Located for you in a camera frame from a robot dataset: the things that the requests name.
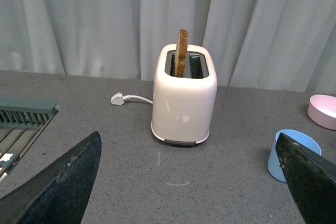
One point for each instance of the slice of toasted bread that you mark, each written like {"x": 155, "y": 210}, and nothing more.
{"x": 181, "y": 53}

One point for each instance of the grey curtain backdrop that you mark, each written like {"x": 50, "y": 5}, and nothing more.
{"x": 268, "y": 44}

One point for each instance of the cream two-slot toaster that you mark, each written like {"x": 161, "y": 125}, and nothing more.
{"x": 183, "y": 107}

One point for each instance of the green dish rack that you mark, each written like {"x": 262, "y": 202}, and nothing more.
{"x": 22, "y": 121}

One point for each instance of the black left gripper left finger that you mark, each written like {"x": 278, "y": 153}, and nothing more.
{"x": 60, "y": 192}

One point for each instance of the blue plastic cup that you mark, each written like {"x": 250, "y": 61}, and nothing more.
{"x": 273, "y": 165}

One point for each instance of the pink bowl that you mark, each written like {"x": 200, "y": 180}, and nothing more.
{"x": 321, "y": 110}

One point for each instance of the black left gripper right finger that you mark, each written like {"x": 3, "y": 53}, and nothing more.
{"x": 310, "y": 179}

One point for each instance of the white power plug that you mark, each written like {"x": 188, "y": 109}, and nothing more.
{"x": 117, "y": 99}

